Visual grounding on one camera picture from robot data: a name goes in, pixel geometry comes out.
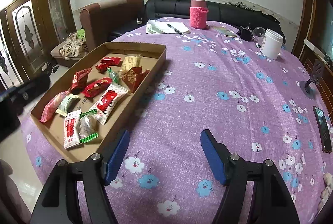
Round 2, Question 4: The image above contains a dark red triangular packet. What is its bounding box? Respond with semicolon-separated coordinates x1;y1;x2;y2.
122;66;150;93

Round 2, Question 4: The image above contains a black pen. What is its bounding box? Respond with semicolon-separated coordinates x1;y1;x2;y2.
167;23;183;35

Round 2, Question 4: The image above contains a red candy wrapper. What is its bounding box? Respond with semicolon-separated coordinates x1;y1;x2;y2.
101;57;121;66

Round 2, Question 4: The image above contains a white red snack packet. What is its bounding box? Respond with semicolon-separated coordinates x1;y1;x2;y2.
89;83;129;125

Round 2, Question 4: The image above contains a purple floral tablecloth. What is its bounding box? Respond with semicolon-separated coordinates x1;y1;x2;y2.
19;17;333;224

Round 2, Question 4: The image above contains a pink snack packet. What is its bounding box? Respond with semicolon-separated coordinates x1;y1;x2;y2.
40;90;70;123

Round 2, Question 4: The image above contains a white notebook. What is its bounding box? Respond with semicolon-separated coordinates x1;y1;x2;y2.
146;20;190;35

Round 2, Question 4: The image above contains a shallow cardboard box tray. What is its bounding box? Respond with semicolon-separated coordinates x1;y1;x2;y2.
30;42;167;163

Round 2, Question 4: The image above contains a small black cup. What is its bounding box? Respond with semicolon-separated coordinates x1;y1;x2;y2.
236;26;252;41

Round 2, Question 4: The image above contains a black smartphone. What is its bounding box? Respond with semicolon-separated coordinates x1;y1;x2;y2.
313;106;332;153

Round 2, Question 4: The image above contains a patterned blanket on chair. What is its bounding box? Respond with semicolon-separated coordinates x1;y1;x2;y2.
59;29;88;60

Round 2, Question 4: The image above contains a pink sleeved thermos bottle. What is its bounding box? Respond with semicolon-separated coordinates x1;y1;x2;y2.
190;0;209;30

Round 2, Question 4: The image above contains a green edged clear packet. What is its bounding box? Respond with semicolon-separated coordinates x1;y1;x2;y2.
78;109;99;143

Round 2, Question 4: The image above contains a wooden glass double door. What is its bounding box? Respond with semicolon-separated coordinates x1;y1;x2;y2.
1;0;76;90

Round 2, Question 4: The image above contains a yellow biscuit packet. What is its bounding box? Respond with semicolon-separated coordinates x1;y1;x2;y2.
119;54;140;75

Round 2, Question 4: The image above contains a brown armchair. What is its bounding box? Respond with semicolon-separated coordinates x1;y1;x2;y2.
50;0;144;67

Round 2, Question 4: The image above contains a white plastic jar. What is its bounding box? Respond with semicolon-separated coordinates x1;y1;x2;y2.
260;29;283;60

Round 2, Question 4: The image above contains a black leather sofa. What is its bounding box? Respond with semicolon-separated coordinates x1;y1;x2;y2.
142;0;284;36

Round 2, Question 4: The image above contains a colourful booklet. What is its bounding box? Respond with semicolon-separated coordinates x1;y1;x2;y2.
212;27;238;37

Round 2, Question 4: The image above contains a small white red sachet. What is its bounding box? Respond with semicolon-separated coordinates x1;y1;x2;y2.
64;110;81;149

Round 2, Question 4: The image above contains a red oval snack packet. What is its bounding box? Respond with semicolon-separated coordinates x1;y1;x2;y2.
82;77;112;98

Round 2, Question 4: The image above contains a black phone stand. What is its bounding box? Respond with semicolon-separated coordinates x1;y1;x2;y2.
300;59;324;99

